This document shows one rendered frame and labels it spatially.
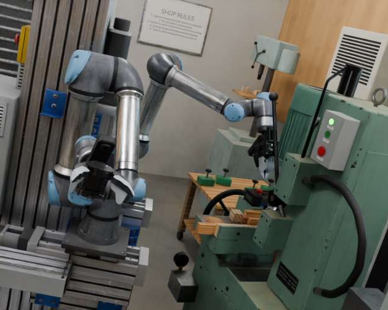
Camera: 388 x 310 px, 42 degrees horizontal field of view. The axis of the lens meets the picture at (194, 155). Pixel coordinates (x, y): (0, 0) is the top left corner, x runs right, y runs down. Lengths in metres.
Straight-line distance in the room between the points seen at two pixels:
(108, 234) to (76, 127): 0.40
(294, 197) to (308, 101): 0.36
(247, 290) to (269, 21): 3.65
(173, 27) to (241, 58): 0.76
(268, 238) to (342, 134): 0.46
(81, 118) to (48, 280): 0.55
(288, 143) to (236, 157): 2.33
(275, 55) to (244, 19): 0.99
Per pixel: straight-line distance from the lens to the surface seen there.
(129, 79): 1.65
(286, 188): 1.68
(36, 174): 1.98
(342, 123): 1.54
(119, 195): 1.27
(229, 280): 1.92
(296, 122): 1.86
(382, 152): 1.62
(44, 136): 1.93
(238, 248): 1.95
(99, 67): 1.64
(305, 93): 1.85
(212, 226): 1.89
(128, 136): 1.56
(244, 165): 4.25
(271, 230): 1.75
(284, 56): 4.05
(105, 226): 1.81
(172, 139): 5.04
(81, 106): 1.67
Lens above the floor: 1.68
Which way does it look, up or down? 16 degrees down
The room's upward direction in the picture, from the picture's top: 14 degrees clockwise
